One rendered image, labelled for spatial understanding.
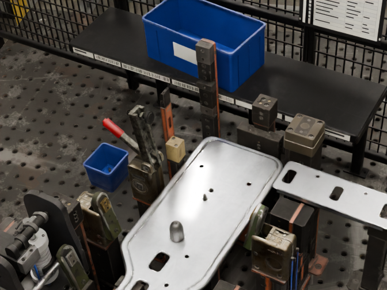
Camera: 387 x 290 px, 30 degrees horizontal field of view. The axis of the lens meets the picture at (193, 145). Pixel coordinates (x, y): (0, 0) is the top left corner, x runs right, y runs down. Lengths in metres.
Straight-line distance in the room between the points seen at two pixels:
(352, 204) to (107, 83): 1.14
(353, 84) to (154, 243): 0.70
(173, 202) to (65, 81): 1.00
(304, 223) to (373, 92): 0.45
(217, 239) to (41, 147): 0.90
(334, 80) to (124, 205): 0.69
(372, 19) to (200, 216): 0.66
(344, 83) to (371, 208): 0.41
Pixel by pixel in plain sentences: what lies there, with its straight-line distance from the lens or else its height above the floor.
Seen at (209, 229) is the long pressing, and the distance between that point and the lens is 1.64.
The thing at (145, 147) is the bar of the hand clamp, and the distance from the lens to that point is 1.66.
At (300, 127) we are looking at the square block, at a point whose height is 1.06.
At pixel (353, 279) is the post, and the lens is 1.93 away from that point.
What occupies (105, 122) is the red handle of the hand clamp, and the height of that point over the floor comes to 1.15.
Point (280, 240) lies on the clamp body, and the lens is 1.56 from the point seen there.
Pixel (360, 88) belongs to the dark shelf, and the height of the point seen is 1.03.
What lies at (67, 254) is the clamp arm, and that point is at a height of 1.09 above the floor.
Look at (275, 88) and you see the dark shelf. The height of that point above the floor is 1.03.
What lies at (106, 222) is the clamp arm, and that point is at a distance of 1.63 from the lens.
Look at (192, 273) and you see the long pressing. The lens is 1.57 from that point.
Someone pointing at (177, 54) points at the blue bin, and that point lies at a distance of 1.98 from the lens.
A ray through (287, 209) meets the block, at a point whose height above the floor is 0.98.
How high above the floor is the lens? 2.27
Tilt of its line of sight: 44 degrees down
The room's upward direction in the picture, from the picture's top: 5 degrees counter-clockwise
